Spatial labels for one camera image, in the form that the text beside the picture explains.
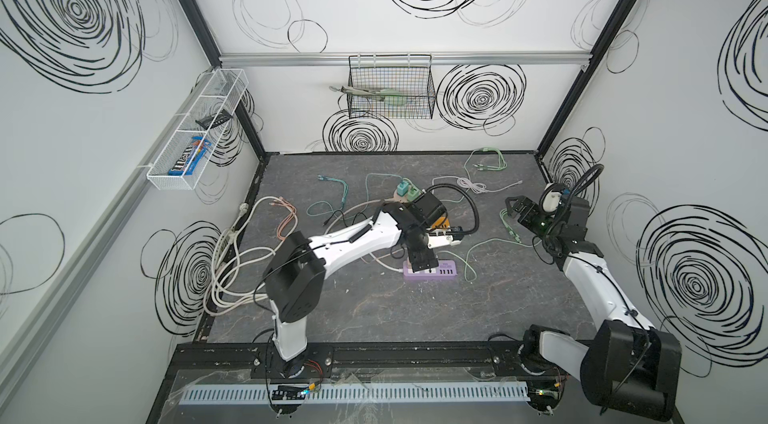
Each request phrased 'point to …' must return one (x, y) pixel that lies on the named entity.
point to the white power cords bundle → (245, 254)
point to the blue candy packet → (190, 157)
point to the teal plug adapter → (402, 188)
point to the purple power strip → (446, 269)
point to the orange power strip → (445, 225)
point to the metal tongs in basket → (380, 94)
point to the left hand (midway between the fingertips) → (431, 248)
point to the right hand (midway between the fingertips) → (518, 204)
